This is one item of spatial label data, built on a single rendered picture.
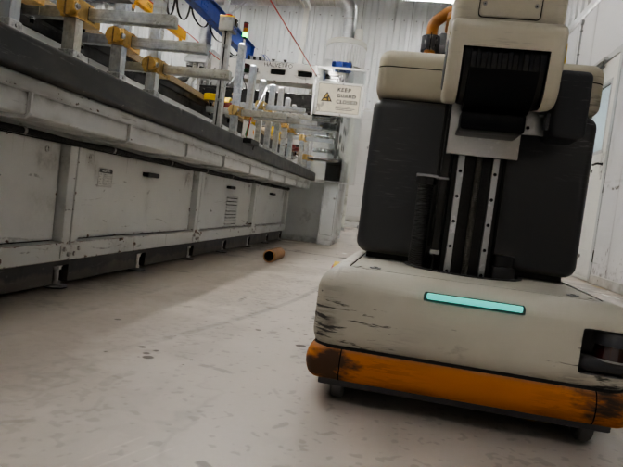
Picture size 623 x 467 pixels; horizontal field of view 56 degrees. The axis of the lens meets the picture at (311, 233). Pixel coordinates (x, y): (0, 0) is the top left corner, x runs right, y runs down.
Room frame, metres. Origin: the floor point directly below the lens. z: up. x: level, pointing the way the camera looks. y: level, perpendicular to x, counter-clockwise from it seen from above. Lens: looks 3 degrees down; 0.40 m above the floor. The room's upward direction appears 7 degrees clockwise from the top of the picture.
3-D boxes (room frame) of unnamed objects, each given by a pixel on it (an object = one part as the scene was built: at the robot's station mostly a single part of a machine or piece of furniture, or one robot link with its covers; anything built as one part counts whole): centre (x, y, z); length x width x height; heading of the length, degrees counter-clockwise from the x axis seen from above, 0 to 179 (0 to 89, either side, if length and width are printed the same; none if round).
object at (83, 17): (1.58, 0.69, 0.83); 0.14 x 0.06 x 0.05; 172
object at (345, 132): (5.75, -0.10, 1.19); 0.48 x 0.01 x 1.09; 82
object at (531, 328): (1.43, -0.38, 0.16); 0.67 x 0.64 x 0.25; 171
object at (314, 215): (6.22, 0.55, 0.95); 1.65 x 0.70 x 1.90; 82
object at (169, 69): (2.08, 0.56, 0.81); 0.43 x 0.03 x 0.04; 82
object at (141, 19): (1.59, 0.64, 0.83); 0.43 x 0.03 x 0.04; 82
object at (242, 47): (3.04, 0.47, 0.93); 0.04 x 0.04 x 0.48; 82
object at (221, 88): (2.78, 0.51, 0.93); 0.05 x 0.05 x 0.45; 82
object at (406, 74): (1.52, -0.40, 0.59); 0.55 x 0.34 x 0.83; 81
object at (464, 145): (1.26, -0.41, 0.68); 0.28 x 0.27 x 0.25; 81
